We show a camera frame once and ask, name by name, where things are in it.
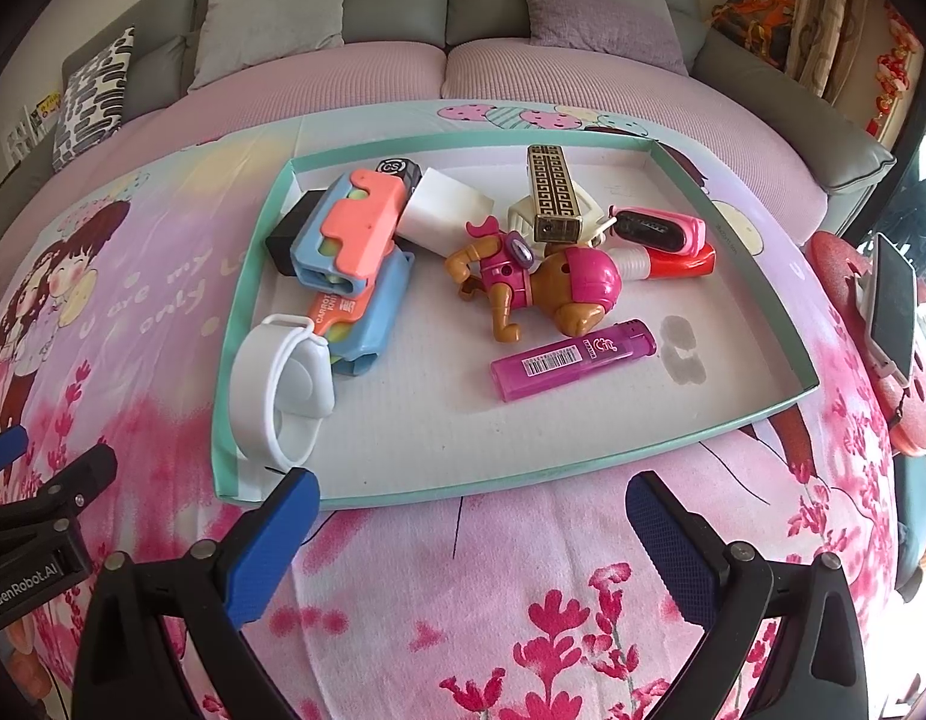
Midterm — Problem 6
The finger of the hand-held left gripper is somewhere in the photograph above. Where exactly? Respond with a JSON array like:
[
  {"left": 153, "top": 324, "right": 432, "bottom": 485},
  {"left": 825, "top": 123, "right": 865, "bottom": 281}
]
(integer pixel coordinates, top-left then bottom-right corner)
[
  {"left": 0, "top": 444, "right": 120, "bottom": 541},
  {"left": 0, "top": 424, "right": 29, "bottom": 481}
]

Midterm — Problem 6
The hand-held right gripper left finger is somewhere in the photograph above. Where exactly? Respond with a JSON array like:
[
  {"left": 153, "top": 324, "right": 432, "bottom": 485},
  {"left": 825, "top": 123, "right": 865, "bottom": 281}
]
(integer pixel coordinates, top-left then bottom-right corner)
[{"left": 71, "top": 466, "right": 323, "bottom": 720}]

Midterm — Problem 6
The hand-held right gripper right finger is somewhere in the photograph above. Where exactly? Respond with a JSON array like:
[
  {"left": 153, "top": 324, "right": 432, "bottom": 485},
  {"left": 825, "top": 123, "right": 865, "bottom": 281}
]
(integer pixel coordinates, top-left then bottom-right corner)
[{"left": 625, "top": 471, "right": 891, "bottom": 720}]

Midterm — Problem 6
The white watch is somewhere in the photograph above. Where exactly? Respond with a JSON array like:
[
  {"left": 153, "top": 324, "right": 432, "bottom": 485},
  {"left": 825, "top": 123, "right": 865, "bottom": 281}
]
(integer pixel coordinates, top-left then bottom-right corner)
[{"left": 232, "top": 313, "right": 336, "bottom": 470}]

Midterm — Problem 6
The teal cardboard tray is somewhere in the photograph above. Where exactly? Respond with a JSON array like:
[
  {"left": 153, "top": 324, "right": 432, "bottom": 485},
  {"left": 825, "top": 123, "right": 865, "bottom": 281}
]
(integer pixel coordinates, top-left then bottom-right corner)
[{"left": 209, "top": 129, "right": 820, "bottom": 512}]

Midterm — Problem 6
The purple lighter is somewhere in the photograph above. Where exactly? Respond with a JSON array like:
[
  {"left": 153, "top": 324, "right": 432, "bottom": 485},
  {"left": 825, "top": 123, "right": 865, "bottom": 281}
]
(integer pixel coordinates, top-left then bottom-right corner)
[{"left": 490, "top": 319, "right": 659, "bottom": 402}]

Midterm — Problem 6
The pink brown toy dog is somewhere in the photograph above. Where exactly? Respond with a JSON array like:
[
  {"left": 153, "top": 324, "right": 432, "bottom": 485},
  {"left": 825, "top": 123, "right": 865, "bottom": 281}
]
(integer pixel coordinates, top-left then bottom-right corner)
[{"left": 443, "top": 216, "right": 625, "bottom": 346}]

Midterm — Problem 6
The red lighter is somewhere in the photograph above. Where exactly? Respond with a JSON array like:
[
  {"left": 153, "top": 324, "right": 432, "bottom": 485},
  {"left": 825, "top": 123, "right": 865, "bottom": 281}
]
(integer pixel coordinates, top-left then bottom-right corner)
[{"left": 609, "top": 240, "right": 719, "bottom": 282}]

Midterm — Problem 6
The black charger block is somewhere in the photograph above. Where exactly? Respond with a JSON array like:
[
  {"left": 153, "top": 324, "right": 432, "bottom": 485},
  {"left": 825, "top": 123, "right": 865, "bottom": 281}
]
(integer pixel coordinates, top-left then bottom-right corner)
[{"left": 265, "top": 190, "right": 325, "bottom": 280}]

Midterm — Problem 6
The pink watch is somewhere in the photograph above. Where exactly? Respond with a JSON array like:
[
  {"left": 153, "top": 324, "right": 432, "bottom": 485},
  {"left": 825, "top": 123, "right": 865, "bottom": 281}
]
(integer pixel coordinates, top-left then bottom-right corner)
[{"left": 607, "top": 204, "right": 708, "bottom": 256}]

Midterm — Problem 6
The small orange blue toy knife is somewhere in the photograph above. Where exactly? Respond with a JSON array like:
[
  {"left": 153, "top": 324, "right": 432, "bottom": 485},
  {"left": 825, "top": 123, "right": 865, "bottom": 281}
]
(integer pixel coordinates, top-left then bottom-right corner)
[{"left": 292, "top": 167, "right": 411, "bottom": 295}]

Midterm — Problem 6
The gold patterned lighter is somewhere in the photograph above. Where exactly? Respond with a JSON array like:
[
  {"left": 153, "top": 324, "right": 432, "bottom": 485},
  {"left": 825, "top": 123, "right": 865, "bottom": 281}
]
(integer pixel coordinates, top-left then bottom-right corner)
[{"left": 526, "top": 144, "right": 584, "bottom": 245}]

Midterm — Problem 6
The white charger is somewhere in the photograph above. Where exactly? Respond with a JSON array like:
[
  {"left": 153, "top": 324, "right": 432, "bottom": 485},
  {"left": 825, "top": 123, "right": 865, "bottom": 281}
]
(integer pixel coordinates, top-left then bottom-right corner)
[{"left": 395, "top": 167, "right": 498, "bottom": 256}]

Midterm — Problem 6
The printed cartoon blanket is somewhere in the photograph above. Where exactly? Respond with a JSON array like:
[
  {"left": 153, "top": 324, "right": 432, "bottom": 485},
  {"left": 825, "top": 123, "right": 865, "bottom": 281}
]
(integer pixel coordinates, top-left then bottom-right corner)
[{"left": 0, "top": 97, "right": 906, "bottom": 720}]

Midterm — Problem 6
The teal stool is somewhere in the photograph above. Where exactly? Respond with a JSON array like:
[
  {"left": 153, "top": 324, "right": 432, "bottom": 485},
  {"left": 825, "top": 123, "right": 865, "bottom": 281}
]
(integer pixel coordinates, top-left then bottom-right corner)
[{"left": 894, "top": 457, "right": 926, "bottom": 586}]

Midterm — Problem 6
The white rack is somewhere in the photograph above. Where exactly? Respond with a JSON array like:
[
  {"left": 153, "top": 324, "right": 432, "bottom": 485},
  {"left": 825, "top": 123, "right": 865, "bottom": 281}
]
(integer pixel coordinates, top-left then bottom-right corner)
[{"left": 1, "top": 86, "right": 62, "bottom": 166}]

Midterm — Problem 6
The white phone holder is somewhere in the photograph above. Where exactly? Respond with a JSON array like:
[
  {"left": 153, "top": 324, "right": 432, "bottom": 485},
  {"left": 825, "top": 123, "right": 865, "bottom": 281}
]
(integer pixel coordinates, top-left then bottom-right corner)
[{"left": 853, "top": 270, "right": 921, "bottom": 385}]

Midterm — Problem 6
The pink round stool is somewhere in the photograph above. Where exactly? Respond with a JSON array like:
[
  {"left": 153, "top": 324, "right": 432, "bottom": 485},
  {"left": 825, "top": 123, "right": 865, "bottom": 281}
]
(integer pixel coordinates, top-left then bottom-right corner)
[{"left": 804, "top": 231, "right": 926, "bottom": 458}]

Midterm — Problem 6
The smartphone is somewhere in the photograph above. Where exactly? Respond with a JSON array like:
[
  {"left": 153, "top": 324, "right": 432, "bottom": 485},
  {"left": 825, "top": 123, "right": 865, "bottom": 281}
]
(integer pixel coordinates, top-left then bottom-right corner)
[{"left": 860, "top": 232, "right": 921, "bottom": 380}]

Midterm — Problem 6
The white hair clip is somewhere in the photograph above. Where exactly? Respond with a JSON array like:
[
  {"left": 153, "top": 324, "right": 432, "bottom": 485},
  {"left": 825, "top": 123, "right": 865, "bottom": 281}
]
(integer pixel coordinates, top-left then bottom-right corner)
[{"left": 506, "top": 195, "right": 621, "bottom": 248}]

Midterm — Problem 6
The black white patterned pillow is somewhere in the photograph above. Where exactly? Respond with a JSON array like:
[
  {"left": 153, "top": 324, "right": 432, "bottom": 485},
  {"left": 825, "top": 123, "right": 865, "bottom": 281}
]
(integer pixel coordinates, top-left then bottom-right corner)
[{"left": 53, "top": 26, "right": 135, "bottom": 173}]

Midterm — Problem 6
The black metal rack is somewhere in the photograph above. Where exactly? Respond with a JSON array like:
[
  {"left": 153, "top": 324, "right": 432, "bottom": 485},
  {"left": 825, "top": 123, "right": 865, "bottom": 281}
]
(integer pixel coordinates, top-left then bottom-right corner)
[{"left": 879, "top": 165, "right": 926, "bottom": 256}]

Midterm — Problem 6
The pink waffle sofa cover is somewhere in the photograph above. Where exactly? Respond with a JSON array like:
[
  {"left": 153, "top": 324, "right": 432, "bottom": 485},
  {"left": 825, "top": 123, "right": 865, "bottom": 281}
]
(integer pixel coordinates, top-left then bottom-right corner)
[{"left": 0, "top": 37, "right": 835, "bottom": 241}]

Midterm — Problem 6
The red knot ornament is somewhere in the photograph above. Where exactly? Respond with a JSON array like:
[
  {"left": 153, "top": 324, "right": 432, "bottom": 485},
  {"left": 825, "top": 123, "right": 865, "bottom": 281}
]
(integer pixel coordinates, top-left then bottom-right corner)
[{"left": 868, "top": 15, "right": 925, "bottom": 140}]

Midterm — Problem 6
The orange patterned bag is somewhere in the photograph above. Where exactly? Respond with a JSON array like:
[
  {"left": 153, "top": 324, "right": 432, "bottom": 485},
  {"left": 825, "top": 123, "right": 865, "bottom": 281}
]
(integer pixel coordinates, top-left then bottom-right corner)
[{"left": 710, "top": 0, "right": 801, "bottom": 61}]

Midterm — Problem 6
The lilac grey cushion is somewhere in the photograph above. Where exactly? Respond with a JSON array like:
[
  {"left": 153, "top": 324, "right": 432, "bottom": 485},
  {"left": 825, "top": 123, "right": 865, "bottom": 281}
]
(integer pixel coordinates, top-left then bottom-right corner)
[{"left": 511, "top": 0, "right": 693, "bottom": 76}]

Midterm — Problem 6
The beige patterned curtain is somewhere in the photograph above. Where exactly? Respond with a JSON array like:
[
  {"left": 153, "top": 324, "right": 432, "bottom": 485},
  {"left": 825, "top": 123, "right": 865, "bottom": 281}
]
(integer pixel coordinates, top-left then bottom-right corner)
[{"left": 740, "top": 0, "right": 884, "bottom": 102}]

